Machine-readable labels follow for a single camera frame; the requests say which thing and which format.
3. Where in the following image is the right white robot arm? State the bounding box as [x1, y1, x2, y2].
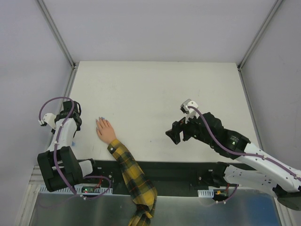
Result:
[166, 113, 301, 211]

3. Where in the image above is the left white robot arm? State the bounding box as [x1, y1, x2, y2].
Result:
[37, 98, 100, 194]

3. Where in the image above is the yellow plaid sleeve forearm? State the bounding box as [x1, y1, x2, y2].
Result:
[108, 139, 158, 226]

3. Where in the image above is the mannequin hand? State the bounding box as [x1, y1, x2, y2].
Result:
[95, 117, 117, 144]

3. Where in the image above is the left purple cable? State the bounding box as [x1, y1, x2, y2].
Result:
[35, 97, 112, 209]

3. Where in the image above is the purple cable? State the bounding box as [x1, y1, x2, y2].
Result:
[35, 97, 112, 209]
[188, 106, 301, 208]

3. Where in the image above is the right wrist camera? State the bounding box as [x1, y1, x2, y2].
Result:
[180, 99, 198, 123]

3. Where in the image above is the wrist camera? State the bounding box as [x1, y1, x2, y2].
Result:
[180, 99, 198, 123]
[39, 113, 56, 130]

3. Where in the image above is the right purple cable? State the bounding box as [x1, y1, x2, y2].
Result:
[188, 106, 301, 208]

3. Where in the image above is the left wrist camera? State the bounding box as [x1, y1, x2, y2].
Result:
[39, 113, 56, 130]

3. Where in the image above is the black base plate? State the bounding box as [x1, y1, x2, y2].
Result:
[92, 161, 238, 197]

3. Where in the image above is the right white cable duct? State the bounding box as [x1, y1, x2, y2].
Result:
[198, 189, 214, 198]

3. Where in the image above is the left aluminium frame post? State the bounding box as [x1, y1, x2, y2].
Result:
[35, 0, 79, 70]

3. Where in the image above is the aluminium frame post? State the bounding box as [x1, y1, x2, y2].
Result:
[35, 0, 79, 70]
[237, 0, 286, 71]

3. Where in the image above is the right aluminium frame post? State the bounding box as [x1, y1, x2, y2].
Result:
[237, 0, 286, 71]

